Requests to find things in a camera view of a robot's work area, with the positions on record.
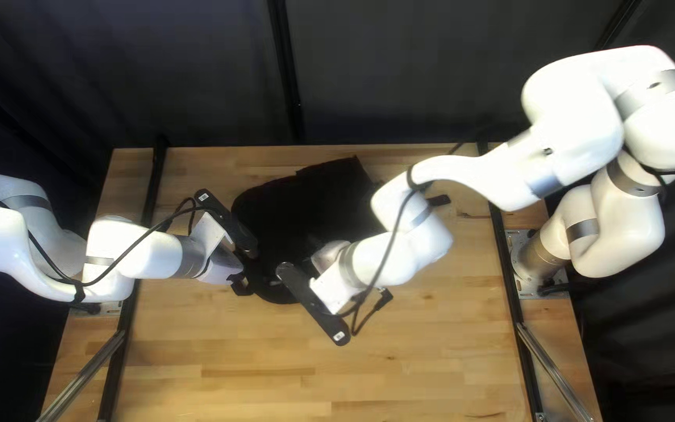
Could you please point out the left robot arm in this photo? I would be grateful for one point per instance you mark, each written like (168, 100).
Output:
(132, 258)

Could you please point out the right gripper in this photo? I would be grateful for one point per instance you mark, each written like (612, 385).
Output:
(337, 296)

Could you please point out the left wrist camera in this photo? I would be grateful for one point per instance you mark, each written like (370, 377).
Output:
(220, 214)

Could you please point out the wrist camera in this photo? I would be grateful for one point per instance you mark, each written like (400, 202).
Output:
(299, 287)
(220, 214)

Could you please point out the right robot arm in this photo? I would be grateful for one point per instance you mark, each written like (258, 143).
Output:
(578, 117)

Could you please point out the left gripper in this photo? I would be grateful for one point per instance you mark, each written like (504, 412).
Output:
(220, 258)

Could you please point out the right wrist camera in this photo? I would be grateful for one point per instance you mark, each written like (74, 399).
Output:
(299, 287)

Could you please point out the black backpack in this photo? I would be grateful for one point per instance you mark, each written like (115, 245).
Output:
(302, 217)

